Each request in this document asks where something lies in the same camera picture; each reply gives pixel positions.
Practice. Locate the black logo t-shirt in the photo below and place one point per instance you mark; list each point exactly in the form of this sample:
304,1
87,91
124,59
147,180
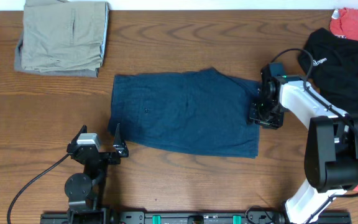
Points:
335,68

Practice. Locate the light blue folded garment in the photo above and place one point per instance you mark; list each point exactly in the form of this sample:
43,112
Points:
103,45

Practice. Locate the khaki folded shorts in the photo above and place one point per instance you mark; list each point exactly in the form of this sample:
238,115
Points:
62,35

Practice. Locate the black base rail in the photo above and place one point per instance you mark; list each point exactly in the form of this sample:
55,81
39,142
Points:
256,216

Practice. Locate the navy blue shorts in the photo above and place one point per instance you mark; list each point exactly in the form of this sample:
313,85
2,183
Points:
203,113

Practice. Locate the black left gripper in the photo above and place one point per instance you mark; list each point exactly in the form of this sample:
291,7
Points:
103,155

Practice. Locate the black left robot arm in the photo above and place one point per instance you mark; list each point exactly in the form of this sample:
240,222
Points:
85,190

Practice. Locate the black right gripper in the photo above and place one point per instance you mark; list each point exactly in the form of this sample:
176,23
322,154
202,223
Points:
260,119

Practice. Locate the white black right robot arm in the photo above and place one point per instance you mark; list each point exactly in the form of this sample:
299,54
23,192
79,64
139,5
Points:
331,154

